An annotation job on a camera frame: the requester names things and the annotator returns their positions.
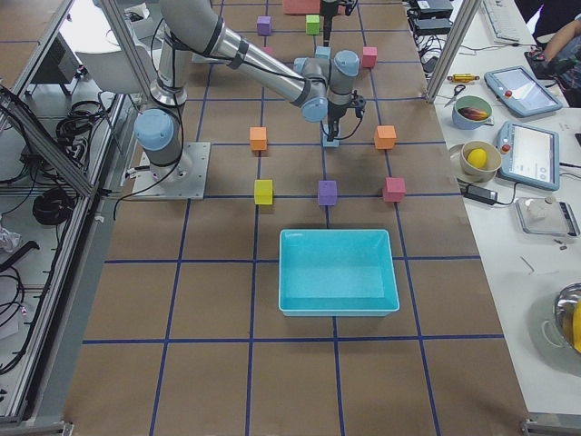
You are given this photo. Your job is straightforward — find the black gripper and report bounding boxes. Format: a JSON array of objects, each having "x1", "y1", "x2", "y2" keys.
[
  {"x1": 320, "y1": 0, "x2": 359, "y2": 40},
  {"x1": 327, "y1": 93, "x2": 366, "y2": 141}
]

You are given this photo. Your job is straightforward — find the light blue block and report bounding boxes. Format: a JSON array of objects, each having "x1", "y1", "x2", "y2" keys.
[
  {"x1": 321, "y1": 134, "x2": 340, "y2": 148},
  {"x1": 314, "y1": 45, "x2": 331, "y2": 60}
]

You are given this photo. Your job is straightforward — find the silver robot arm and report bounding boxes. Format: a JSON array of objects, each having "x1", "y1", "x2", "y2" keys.
[{"x1": 150, "y1": 1, "x2": 366, "y2": 142}]

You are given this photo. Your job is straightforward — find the green block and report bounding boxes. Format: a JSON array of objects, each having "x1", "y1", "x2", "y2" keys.
[{"x1": 305, "y1": 14, "x2": 320, "y2": 35}]

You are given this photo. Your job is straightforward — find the pink plastic bin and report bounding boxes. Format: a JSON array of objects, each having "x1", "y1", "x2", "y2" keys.
[{"x1": 282, "y1": 0, "x2": 320, "y2": 15}]

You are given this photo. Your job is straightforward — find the orange block far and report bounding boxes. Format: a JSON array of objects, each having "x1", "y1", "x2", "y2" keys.
[{"x1": 374, "y1": 125, "x2": 398, "y2": 150}]

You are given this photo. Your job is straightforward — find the orange block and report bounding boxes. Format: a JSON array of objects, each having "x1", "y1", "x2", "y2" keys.
[
  {"x1": 374, "y1": 125, "x2": 398, "y2": 150},
  {"x1": 249, "y1": 126, "x2": 268, "y2": 152}
]

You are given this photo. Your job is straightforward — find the pink block left far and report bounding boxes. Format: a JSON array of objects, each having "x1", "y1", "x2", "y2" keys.
[{"x1": 361, "y1": 46, "x2": 378, "y2": 68}]

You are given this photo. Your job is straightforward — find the purple block right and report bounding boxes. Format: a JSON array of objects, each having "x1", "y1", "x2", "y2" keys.
[{"x1": 317, "y1": 180, "x2": 338, "y2": 206}]

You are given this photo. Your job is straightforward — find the purple block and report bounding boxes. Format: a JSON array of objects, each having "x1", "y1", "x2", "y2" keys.
[
  {"x1": 256, "y1": 15, "x2": 272, "y2": 36},
  {"x1": 317, "y1": 180, "x2": 338, "y2": 206}
]

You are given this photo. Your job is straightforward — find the purple block left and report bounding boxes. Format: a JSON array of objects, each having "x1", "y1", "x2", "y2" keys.
[{"x1": 256, "y1": 15, "x2": 272, "y2": 36}]

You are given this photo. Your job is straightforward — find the orange block near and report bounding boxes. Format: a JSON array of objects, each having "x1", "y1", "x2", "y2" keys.
[{"x1": 249, "y1": 126, "x2": 268, "y2": 152}]

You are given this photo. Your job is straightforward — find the pink block right far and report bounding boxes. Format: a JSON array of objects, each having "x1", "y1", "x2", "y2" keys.
[{"x1": 382, "y1": 177, "x2": 407, "y2": 203}]

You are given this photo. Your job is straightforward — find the yellow block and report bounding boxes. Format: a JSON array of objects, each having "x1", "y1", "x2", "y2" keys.
[{"x1": 253, "y1": 179, "x2": 274, "y2": 205}]

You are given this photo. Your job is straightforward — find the black scissors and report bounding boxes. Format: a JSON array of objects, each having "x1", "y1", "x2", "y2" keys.
[{"x1": 446, "y1": 84, "x2": 466, "y2": 106}]

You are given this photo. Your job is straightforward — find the green bowl with fruit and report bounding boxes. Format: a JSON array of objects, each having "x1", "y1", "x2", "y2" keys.
[{"x1": 451, "y1": 95, "x2": 492, "y2": 130}]

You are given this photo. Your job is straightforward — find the cyan plastic bin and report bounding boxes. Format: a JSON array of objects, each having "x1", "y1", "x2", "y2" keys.
[{"x1": 279, "y1": 229, "x2": 400, "y2": 317}]

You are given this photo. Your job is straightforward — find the yellow lemon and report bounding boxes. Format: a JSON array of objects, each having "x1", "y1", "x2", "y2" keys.
[{"x1": 466, "y1": 147, "x2": 487, "y2": 169}]

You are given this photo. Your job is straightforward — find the cream bowl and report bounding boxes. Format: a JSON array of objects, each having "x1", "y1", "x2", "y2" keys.
[{"x1": 459, "y1": 141, "x2": 502, "y2": 182}]

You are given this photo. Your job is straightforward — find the black power adapter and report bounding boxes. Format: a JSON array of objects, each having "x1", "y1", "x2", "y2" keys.
[{"x1": 464, "y1": 184, "x2": 497, "y2": 205}]

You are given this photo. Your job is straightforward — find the white keyboard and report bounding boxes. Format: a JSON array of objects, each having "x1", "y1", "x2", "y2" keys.
[{"x1": 481, "y1": 0, "x2": 520, "y2": 44}]

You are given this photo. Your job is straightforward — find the teach pendant far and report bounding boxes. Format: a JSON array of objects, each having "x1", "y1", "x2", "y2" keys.
[{"x1": 484, "y1": 66, "x2": 562, "y2": 117}]

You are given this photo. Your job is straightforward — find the teach pendant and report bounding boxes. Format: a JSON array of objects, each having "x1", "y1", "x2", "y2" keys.
[
  {"x1": 496, "y1": 122, "x2": 560, "y2": 192},
  {"x1": 484, "y1": 66, "x2": 562, "y2": 117}
]

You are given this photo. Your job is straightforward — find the teach pendant near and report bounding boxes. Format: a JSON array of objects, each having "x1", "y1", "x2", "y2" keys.
[{"x1": 496, "y1": 122, "x2": 560, "y2": 192}]

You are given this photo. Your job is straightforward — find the kitchen scale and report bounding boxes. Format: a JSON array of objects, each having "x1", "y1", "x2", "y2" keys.
[{"x1": 515, "y1": 198, "x2": 580, "y2": 237}]

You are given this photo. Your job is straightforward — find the steel bowl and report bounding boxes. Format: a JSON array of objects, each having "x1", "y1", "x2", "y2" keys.
[{"x1": 554, "y1": 282, "x2": 580, "y2": 354}]

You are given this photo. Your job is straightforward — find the aluminium frame post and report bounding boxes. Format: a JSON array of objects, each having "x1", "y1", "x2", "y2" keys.
[{"x1": 425, "y1": 0, "x2": 481, "y2": 104}]

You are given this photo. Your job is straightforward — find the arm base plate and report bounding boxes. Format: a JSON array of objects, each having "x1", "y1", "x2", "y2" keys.
[{"x1": 133, "y1": 142, "x2": 212, "y2": 201}]

